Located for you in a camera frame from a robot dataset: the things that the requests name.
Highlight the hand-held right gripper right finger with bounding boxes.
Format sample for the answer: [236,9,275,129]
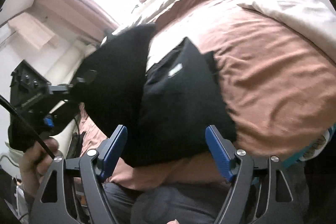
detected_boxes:
[205,125,301,224]

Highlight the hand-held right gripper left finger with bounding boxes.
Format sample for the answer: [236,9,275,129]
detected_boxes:
[31,124,128,224]

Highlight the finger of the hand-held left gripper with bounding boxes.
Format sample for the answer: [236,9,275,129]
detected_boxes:
[49,69,97,94]
[43,101,82,136]

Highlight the black jacket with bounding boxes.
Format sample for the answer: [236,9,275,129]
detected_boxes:
[70,23,238,168]

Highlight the person's left hand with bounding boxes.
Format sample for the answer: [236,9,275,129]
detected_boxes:
[20,136,59,199]

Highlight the person's grey pants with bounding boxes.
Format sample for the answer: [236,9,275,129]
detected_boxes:
[104,181,233,224]

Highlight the pink curtain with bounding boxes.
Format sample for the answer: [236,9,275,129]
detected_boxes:
[39,0,121,39]

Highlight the teal printed cloth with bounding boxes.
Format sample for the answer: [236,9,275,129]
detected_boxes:
[285,124,336,169]

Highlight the brown bed sheet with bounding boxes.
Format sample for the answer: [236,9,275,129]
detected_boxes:
[79,0,336,190]

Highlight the beige duvet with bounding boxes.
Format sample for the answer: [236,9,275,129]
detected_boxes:
[134,0,336,67]

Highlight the black cable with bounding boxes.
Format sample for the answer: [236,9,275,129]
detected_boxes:
[0,95,57,159]

